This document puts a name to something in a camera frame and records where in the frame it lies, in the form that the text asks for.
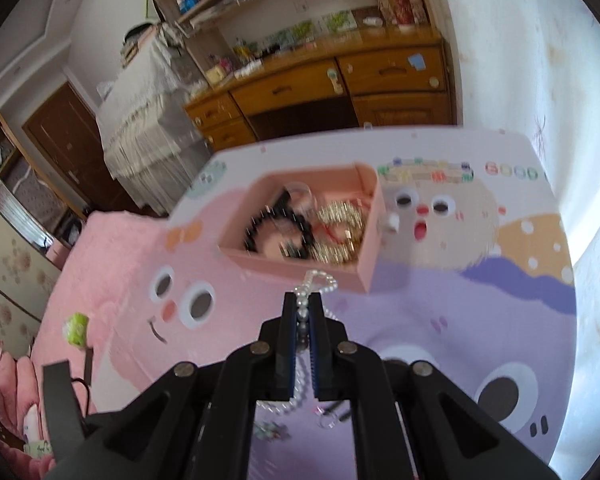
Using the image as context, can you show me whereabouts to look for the red woven bracelet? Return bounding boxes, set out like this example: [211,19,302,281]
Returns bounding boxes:
[314,216,349,241]

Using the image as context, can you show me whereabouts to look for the brown wooden door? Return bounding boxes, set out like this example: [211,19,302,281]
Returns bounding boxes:
[23,82,138,212]

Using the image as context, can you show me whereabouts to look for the pink fluffy blanket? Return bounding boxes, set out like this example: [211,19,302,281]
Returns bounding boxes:
[0,209,176,480]

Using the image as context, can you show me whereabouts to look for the long pearl necklace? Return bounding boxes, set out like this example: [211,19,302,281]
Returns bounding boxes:
[255,268,340,417]

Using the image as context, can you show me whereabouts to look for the black cable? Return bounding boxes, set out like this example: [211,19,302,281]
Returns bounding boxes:
[69,346,94,416]

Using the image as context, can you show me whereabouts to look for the green snack packet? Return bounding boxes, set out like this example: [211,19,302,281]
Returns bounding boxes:
[62,312,90,349]

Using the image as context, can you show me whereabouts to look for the pink plastic tray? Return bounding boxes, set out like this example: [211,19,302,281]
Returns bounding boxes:
[215,162,386,292]

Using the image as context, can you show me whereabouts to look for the wooden desk with drawers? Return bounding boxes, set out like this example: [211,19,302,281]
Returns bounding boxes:
[185,26,457,152]

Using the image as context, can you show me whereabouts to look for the cartoon printed table mat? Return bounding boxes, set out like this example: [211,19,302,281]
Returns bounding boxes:
[93,128,577,462]

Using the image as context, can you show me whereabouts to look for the yellow mug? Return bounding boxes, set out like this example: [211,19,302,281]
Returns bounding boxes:
[204,65,227,86]

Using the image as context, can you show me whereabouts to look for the red patterned paper cup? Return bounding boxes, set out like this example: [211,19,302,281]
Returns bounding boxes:
[388,0,428,28]

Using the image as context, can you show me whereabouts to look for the white lace covered furniture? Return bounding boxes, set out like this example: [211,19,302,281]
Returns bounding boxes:
[96,25,211,214]

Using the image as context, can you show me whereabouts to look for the gold rhinestone leaf jewelry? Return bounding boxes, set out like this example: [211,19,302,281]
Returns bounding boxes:
[311,200,366,266]

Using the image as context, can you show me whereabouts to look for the white floral curtain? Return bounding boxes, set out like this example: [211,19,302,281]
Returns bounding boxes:
[429,0,600,476]

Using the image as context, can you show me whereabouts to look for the black bead bracelet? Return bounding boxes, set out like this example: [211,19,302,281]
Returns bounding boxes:
[242,186,318,261]

